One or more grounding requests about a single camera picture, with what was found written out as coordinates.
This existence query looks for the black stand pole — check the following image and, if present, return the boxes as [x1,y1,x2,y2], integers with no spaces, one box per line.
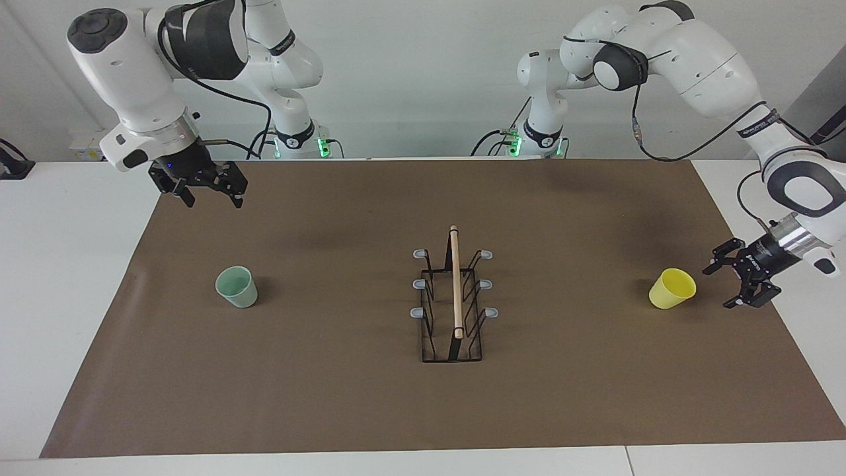
[810,104,846,147]

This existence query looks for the brown table mat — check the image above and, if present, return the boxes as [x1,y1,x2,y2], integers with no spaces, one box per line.
[40,159,846,459]

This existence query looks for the yellow plastic cup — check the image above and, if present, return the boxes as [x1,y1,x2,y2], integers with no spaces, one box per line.
[648,268,697,310]

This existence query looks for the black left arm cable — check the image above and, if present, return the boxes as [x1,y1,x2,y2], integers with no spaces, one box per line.
[562,36,833,232]

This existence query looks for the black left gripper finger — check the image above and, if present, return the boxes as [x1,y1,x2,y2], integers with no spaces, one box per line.
[723,274,781,309]
[702,239,744,275]

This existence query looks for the pale green plastic cup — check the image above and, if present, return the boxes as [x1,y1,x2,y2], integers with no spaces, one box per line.
[215,266,258,309]

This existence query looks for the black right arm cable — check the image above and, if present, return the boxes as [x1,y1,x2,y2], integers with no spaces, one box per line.
[157,3,273,161]

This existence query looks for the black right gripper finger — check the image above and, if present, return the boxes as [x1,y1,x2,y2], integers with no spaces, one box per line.
[149,171,197,208]
[208,162,249,210]

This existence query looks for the black base power cable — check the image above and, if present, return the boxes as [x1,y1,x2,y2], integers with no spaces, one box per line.
[471,129,511,157]
[248,128,278,161]

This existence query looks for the black wire cup rack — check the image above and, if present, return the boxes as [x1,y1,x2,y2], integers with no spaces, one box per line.
[411,225,499,364]

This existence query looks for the black table clamp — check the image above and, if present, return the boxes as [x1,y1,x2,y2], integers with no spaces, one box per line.
[0,139,35,180]

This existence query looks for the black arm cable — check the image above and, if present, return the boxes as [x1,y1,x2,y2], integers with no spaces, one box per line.
[157,3,273,161]
[562,36,833,232]

